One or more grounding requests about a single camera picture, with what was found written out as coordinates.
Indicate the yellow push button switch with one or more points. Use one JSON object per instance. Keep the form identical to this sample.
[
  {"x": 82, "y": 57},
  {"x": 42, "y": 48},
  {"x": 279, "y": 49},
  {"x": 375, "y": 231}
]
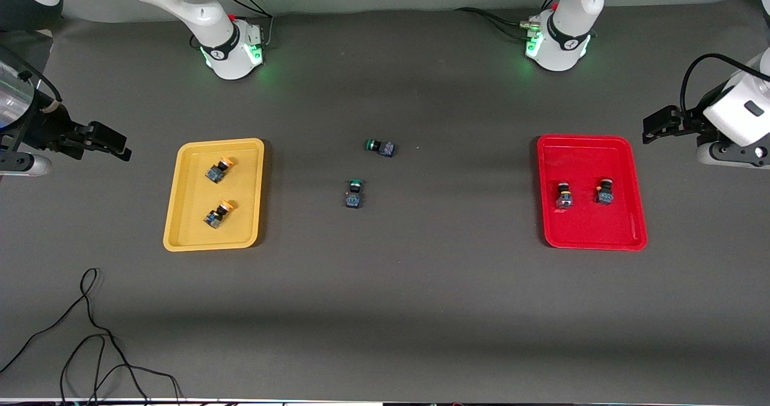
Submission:
[
  {"x": 213, "y": 218},
  {"x": 215, "y": 173}
]

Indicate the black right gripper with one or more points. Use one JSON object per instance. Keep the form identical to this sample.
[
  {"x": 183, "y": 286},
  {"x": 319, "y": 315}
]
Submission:
[{"x": 49, "y": 130}]

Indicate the red push button switch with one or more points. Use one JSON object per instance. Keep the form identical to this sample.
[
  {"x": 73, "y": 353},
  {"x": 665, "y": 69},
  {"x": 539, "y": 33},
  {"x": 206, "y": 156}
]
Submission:
[
  {"x": 563, "y": 198},
  {"x": 605, "y": 196}
]

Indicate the green push button switch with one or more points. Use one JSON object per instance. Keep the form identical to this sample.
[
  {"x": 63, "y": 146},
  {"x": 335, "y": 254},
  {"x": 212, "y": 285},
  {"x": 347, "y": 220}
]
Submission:
[
  {"x": 354, "y": 198},
  {"x": 385, "y": 148}
]

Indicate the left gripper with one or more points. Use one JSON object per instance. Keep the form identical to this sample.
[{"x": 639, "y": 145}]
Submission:
[{"x": 689, "y": 123}]

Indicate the red plastic tray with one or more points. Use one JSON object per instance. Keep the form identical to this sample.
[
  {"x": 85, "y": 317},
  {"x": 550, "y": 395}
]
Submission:
[{"x": 592, "y": 228}]

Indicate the yellow plastic tray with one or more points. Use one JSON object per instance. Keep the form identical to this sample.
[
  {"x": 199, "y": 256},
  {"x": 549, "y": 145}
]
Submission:
[{"x": 240, "y": 225}]

